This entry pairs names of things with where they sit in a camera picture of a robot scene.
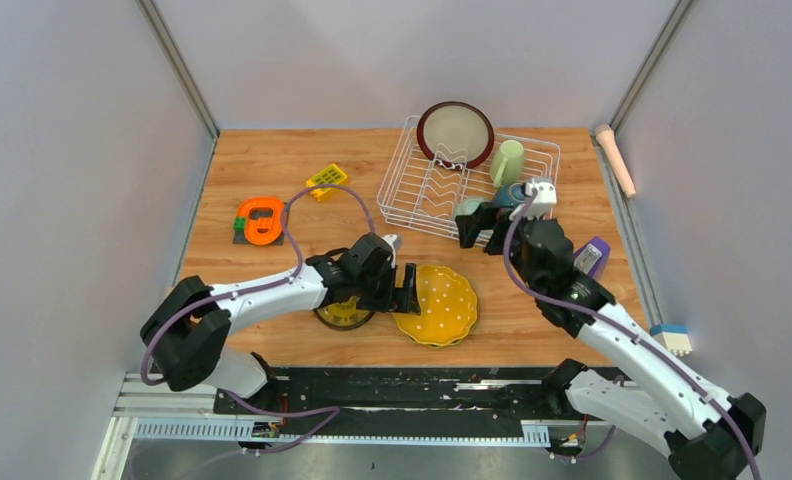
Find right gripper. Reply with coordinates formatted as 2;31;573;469
455;202;544;295

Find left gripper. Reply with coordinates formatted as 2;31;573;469
355;261;421;315

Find yellow dotted plate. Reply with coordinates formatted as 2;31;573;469
393;265;479;348

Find black plate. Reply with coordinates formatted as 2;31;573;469
313;298;376;332

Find green dotted plate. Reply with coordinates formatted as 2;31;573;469
393;291;479;349

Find brown-rimmed white plate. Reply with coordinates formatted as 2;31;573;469
416;101;494;170

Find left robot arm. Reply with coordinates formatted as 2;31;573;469
140;232;421;413

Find light teal bowl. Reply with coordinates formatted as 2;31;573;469
451;196;486;220

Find dark blue bowl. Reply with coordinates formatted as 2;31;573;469
492;182;526;208

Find light green mug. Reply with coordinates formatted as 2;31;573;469
489;139;525;188

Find purple metronome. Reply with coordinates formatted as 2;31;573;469
573;236;612;280

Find yellow toy brick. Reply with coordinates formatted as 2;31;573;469
305;163;350;203

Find orange toy on grey base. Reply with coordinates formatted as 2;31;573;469
232;196;286;246

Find blue and white toy brick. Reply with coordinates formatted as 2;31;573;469
649;324;693;357

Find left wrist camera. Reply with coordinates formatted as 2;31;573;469
382;234;403;254

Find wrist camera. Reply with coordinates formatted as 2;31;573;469
382;234;403;254
509;177;557;220

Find white wire dish rack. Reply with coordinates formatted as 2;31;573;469
376;115;561;241

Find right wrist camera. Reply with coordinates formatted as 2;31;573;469
509;177;557;220

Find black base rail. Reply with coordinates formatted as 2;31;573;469
253;367;595;440

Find beige cylinder handle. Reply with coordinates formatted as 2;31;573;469
594;124;637;198

